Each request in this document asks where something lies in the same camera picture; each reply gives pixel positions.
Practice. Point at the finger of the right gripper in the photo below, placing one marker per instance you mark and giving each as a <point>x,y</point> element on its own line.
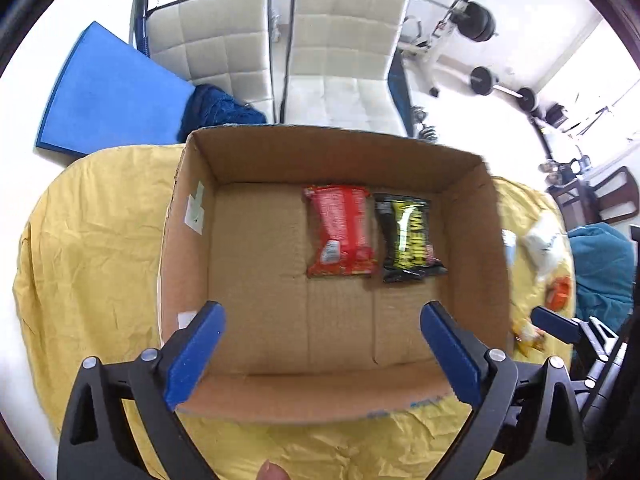
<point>558,326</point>

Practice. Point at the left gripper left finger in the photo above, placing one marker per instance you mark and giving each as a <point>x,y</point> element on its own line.
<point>96,439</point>

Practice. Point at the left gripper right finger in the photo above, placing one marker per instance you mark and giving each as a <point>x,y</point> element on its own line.
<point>526,412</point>

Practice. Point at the orange snack packet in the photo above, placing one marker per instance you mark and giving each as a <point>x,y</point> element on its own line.
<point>558,294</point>

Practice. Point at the yellow snack packet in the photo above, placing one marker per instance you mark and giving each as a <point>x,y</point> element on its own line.
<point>527,336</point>

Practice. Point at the white pillow pouch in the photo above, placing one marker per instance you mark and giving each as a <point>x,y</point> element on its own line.
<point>545,245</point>

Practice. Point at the light blue tissue pack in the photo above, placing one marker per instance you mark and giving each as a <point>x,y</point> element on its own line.
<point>510,243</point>

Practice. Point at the operator thumb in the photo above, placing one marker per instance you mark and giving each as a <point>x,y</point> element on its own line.
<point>272,471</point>

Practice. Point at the teal blanket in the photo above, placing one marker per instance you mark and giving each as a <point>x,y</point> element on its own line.
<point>604,273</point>

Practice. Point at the dark wooden chair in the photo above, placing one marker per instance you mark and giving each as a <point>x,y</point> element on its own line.
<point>612,200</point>

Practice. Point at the yellow table cloth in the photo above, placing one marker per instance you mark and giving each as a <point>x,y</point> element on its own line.
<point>87,285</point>

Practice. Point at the black yellow wipes packet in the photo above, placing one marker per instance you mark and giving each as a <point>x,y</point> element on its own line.
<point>405,224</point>

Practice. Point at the red snack packet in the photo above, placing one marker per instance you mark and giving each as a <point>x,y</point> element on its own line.
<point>345,240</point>

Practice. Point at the brown cardboard box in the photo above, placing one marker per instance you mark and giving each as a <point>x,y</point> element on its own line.
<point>239,231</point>

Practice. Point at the black blue bench pad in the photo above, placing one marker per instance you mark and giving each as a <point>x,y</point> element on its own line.
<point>399,90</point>

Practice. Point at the white weight bench rack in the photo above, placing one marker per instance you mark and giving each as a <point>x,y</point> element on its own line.
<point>427,50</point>

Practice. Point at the large barbell on rack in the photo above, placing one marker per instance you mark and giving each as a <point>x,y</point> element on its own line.
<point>469,18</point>

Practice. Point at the dark blue knitted cloth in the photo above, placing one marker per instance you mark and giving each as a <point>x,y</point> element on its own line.
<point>210,106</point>

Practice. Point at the blue foam mat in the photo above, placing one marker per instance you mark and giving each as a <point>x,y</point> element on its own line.
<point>109,94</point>

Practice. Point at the right white padded chair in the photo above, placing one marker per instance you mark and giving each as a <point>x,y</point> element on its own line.
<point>337,64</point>

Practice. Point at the white padded chair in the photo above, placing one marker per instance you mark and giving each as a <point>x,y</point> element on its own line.
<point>337,64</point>
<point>221,42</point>

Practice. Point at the left white padded chair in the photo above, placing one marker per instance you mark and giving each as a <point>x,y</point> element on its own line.
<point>221,42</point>

